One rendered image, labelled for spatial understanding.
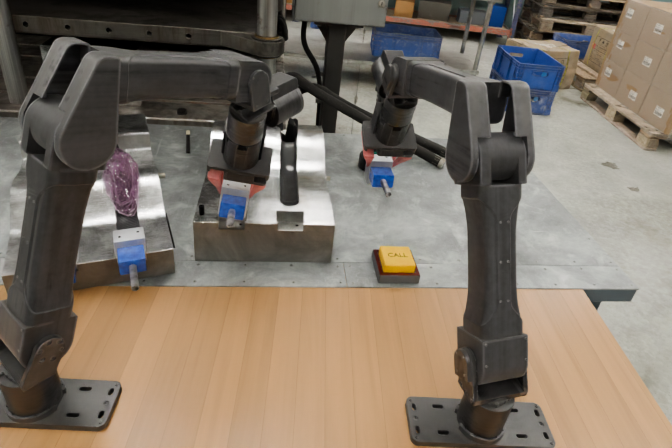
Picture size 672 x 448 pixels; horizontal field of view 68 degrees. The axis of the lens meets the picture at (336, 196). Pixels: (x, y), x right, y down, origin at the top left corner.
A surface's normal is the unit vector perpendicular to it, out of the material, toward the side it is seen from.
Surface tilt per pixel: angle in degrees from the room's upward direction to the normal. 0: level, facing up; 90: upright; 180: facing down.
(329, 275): 0
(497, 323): 63
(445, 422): 0
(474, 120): 56
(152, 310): 0
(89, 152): 90
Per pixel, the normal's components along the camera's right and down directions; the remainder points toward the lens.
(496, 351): 0.29, 0.07
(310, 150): 0.14, -0.51
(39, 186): -0.56, 0.05
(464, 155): -0.96, 0.06
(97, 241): 0.10, -0.85
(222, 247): 0.10, 0.52
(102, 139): 0.77, 0.39
